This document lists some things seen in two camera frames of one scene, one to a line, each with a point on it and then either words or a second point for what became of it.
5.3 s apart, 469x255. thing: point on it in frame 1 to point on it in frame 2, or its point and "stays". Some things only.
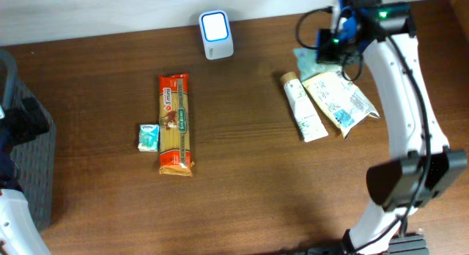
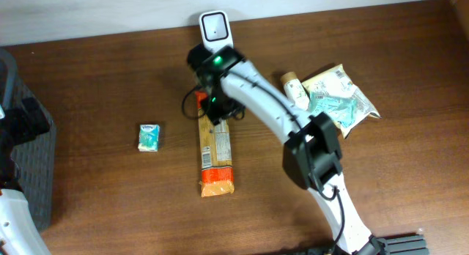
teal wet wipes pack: [308, 64] to [344, 109]
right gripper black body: [328, 50] to [223, 111]
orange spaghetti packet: [175, 125] to [215, 156]
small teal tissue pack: [148, 138] stays
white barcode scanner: [215, 31] stays
